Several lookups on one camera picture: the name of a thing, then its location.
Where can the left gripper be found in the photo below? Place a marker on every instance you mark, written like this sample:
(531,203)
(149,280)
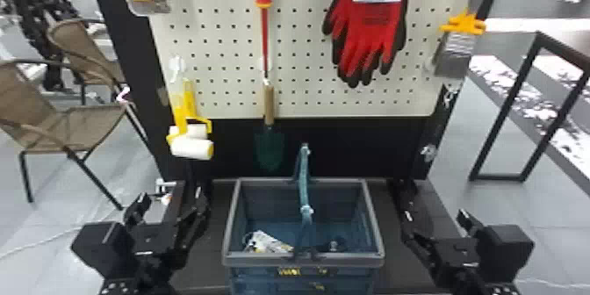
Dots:
(156,241)

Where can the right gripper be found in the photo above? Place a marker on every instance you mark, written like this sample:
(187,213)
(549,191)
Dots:
(456,260)

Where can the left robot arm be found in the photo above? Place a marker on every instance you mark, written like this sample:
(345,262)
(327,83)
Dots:
(138,280)

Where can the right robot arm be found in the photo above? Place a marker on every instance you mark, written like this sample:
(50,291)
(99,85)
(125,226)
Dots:
(479,285)

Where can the yellow paint roller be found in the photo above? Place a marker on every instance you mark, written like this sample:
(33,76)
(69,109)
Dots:
(191,147)

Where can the blue basket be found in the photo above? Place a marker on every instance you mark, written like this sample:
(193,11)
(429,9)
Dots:
(262,204)

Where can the white packet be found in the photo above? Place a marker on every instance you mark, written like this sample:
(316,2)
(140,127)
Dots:
(267,243)

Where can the beige folding chair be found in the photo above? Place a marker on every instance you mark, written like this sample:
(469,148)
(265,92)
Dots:
(80,48)
(69,126)

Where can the white pegboard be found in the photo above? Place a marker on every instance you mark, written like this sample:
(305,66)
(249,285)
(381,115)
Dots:
(304,94)

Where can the red black gloves pair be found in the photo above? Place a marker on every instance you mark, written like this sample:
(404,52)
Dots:
(364,34)

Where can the black side table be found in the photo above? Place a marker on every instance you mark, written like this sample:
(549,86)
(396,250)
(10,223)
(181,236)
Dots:
(569,52)

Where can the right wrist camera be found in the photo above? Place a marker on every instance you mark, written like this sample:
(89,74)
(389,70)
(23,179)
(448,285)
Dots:
(504,250)

